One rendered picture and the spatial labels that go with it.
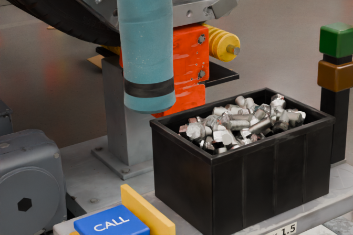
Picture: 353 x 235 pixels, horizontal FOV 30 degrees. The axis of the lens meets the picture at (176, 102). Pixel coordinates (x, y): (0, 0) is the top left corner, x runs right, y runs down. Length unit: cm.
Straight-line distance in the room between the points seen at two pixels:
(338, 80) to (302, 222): 20
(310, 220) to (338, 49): 23
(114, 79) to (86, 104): 103
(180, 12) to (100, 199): 42
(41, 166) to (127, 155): 31
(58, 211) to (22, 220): 7
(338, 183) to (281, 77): 170
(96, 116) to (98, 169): 85
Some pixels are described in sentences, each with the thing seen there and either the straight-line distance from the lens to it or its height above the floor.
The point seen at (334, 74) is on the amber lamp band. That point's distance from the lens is 94.
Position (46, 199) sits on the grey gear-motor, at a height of 32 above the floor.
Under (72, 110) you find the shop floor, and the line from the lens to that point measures 239.
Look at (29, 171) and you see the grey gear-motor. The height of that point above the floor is 38.
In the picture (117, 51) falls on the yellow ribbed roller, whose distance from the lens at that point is 142.
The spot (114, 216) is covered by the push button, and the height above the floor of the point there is 48.
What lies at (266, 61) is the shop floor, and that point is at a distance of 281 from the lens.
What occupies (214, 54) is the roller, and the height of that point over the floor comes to 50.
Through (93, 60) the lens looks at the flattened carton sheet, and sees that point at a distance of 280.
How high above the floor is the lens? 92
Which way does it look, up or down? 23 degrees down
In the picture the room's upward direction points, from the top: 2 degrees counter-clockwise
